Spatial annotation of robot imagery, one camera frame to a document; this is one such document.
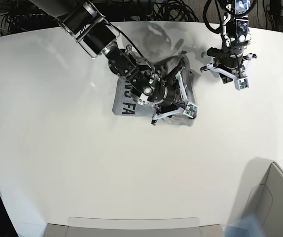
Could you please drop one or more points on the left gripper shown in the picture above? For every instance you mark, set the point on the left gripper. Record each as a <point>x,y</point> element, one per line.
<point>229,64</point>

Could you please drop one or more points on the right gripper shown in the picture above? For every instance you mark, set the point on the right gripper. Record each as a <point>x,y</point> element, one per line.
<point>172,103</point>

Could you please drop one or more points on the grey T-shirt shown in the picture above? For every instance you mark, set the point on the grey T-shirt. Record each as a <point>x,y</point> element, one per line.
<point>140,87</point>

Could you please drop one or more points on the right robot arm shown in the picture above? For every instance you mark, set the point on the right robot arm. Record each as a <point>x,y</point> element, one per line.
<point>90,29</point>

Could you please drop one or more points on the blue translucent object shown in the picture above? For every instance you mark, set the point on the blue translucent object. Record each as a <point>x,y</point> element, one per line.
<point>242,225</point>

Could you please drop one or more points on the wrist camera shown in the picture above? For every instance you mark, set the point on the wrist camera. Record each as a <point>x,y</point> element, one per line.
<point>241,83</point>
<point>190,110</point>

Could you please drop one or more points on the grey box at right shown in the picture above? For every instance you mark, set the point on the grey box at right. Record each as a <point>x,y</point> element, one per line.
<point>263,214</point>

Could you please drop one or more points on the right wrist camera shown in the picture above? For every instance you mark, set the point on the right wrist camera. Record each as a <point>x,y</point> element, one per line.
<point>190,110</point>

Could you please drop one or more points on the grey tray at bottom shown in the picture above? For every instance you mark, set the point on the grey tray at bottom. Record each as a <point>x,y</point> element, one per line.
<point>94,227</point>

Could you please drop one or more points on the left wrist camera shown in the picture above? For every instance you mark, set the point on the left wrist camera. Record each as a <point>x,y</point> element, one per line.
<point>241,83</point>

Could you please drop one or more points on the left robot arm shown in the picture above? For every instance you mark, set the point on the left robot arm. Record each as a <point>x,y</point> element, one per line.
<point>234,25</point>

